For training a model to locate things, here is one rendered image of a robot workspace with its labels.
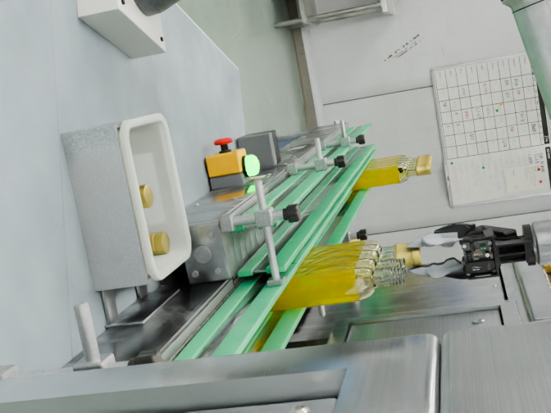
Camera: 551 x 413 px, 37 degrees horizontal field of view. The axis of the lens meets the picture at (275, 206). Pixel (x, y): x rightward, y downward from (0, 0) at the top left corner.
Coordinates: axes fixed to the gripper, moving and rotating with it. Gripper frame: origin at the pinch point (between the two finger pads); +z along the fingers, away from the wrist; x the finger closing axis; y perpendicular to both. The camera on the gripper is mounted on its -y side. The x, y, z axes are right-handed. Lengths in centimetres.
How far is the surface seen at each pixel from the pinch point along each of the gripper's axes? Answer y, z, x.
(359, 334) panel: 1.3, 12.1, 12.8
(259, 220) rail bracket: 24.5, 20.7, -14.7
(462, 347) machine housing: 110, -9, -22
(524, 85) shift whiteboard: -573, -68, 5
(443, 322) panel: -0.4, -3.0, 12.8
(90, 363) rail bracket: 88, 20, -16
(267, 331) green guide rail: 22.1, 23.3, 3.8
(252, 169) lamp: -17.8, 31.0, -18.3
